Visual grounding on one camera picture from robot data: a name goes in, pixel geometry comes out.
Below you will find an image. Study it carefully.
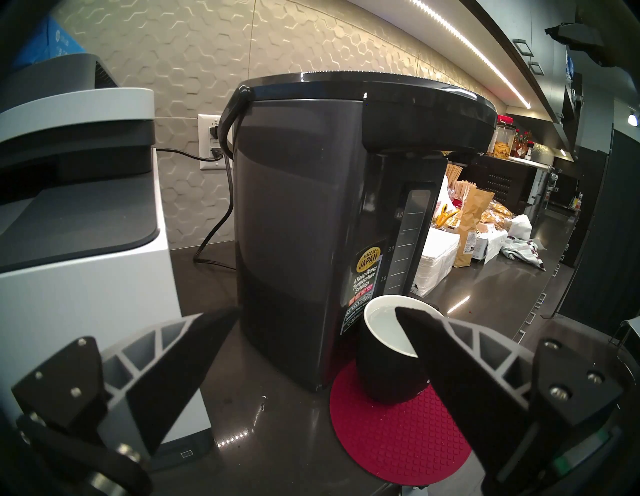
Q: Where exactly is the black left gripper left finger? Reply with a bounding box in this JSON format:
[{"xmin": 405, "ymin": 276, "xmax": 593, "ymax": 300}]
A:
[{"xmin": 11, "ymin": 306, "xmax": 242, "ymax": 456}]

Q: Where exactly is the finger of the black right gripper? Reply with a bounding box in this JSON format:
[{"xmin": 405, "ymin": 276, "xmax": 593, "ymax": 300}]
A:
[{"xmin": 544, "ymin": 22, "xmax": 603, "ymax": 51}]

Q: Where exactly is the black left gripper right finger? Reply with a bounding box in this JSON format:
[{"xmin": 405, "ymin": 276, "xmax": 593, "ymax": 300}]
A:
[{"xmin": 395, "ymin": 306, "xmax": 626, "ymax": 483}]

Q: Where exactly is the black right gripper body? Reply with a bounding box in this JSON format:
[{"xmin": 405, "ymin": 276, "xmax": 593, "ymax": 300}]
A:
[{"xmin": 575, "ymin": 0, "xmax": 640, "ymax": 68}]

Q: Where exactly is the black electric water dispenser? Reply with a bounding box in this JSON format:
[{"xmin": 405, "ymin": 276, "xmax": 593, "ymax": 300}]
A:
[{"xmin": 217, "ymin": 72, "xmax": 497, "ymax": 396}]

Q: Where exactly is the dark upper cabinet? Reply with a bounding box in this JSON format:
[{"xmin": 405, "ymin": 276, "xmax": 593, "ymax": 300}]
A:
[{"xmin": 457, "ymin": 0, "xmax": 576, "ymax": 161}]

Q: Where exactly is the black mug white inside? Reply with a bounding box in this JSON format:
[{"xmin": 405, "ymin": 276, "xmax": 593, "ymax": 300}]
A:
[{"xmin": 356, "ymin": 295, "xmax": 443, "ymax": 406}]

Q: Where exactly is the red silicone mat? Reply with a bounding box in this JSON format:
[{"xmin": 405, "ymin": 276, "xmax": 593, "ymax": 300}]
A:
[{"xmin": 328, "ymin": 361, "xmax": 473, "ymax": 487}]

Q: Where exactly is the white grey office printer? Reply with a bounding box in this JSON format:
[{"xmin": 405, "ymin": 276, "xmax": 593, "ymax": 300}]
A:
[{"xmin": 0, "ymin": 55, "xmax": 213, "ymax": 473}]

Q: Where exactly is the LED light strip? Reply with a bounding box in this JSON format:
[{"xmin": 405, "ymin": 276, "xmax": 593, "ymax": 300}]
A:
[{"xmin": 407, "ymin": 0, "xmax": 532, "ymax": 110}]

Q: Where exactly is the clear jar red lid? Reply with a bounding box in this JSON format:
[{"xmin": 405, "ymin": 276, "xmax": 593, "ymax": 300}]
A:
[{"xmin": 492, "ymin": 115, "xmax": 516, "ymax": 160}]

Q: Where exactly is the white napkin stack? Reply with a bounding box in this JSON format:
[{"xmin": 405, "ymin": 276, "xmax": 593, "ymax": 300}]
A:
[{"xmin": 410, "ymin": 227, "xmax": 461, "ymax": 298}]

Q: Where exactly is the white printed coffee bag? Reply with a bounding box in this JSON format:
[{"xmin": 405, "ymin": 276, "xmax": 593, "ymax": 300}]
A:
[{"xmin": 472, "ymin": 227, "xmax": 508, "ymax": 264}]

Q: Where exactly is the checkered kitchen cloth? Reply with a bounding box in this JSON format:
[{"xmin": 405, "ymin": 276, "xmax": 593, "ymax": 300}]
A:
[{"xmin": 501, "ymin": 237, "xmax": 547, "ymax": 272}]

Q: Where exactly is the black countertop appliance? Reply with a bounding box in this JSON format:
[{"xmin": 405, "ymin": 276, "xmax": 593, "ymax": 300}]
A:
[{"xmin": 462, "ymin": 154, "xmax": 551, "ymax": 223}]

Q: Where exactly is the brown paper coffee bag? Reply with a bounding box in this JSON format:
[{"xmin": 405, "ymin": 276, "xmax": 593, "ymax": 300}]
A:
[{"xmin": 452, "ymin": 186, "xmax": 495, "ymax": 269}]

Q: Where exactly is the yellow snack bag pile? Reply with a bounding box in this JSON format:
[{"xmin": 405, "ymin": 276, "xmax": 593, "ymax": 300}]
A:
[{"xmin": 480, "ymin": 200, "xmax": 513, "ymax": 226}]

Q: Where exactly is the blue copy paper ream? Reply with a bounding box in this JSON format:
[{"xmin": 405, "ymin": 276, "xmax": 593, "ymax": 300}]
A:
[{"xmin": 12, "ymin": 15, "xmax": 86, "ymax": 71}]

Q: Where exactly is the black dispenser power cable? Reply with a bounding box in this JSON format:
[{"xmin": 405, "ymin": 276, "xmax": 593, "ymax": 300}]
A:
[{"xmin": 192, "ymin": 127, "xmax": 236, "ymax": 272}]

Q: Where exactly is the black printer power cable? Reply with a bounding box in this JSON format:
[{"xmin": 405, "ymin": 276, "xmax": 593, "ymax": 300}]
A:
[{"xmin": 152, "ymin": 147, "xmax": 223, "ymax": 163}]

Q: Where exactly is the white wall outlet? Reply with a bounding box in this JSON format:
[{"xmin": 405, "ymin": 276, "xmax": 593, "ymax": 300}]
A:
[{"xmin": 197, "ymin": 115, "xmax": 232, "ymax": 172}]

